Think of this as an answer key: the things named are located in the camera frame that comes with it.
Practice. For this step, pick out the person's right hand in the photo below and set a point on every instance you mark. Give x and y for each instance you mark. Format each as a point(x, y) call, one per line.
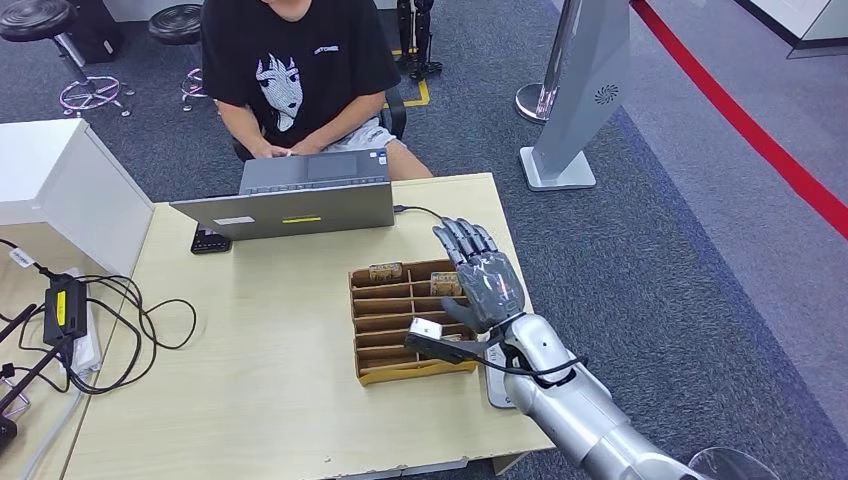
point(273, 151)

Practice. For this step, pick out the person's left hand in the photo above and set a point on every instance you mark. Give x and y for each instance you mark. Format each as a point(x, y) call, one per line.
point(310, 147)

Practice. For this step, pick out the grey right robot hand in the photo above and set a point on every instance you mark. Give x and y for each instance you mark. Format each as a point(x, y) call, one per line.
point(493, 291)

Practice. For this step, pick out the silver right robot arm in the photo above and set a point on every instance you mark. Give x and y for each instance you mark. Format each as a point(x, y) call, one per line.
point(576, 411)

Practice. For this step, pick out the person's right forearm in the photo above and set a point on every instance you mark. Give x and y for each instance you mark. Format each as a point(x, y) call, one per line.
point(238, 129)

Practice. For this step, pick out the person's left forearm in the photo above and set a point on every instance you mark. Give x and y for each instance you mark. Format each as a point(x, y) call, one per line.
point(351, 122)

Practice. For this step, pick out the person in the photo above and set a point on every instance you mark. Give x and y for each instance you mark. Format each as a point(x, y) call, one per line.
point(344, 79)

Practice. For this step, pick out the white ID card reader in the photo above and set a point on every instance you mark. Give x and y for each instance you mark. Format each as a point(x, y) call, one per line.
point(495, 391)

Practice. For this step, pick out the cardboard card holder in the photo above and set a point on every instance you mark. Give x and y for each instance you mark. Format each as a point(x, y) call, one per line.
point(391, 378)

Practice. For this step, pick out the grey laptop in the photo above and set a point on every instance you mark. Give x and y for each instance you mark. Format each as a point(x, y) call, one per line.
point(298, 212)

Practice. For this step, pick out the black keypad device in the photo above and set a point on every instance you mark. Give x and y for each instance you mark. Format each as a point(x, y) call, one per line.
point(210, 244)

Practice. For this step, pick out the black stand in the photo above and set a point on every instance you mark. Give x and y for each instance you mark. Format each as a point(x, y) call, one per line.
point(417, 40)

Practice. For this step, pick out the black round stool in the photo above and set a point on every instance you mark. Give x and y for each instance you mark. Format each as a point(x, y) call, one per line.
point(173, 25)
point(33, 20)

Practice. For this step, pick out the white cabinet box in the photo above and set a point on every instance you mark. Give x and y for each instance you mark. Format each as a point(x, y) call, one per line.
point(86, 199)

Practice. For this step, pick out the black bin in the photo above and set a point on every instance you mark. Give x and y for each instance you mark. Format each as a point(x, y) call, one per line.
point(99, 33)

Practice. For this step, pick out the grey kiosk stand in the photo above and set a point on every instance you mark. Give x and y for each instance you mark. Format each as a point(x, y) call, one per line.
point(590, 66)

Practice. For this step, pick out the black power adapter yellow label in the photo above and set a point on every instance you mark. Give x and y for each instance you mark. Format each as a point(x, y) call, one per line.
point(74, 311)

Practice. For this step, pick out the white power strip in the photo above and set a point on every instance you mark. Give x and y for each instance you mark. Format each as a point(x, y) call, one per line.
point(89, 354)

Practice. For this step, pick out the grey round dome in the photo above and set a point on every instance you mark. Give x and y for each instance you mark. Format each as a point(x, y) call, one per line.
point(735, 467)

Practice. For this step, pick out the black tripod legs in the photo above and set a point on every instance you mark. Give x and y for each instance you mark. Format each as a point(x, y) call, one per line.
point(40, 364)

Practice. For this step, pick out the clear plastic piece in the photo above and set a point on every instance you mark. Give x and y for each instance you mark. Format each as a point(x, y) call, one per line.
point(14, 404)

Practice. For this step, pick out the white counter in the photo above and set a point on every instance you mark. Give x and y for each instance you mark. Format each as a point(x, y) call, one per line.
point(815, 20)

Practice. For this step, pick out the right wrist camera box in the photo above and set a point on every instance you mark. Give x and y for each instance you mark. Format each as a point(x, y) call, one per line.
point(425, 329)

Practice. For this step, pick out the chrome stanchion post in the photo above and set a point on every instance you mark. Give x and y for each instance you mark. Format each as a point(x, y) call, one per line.
point(530, 102)

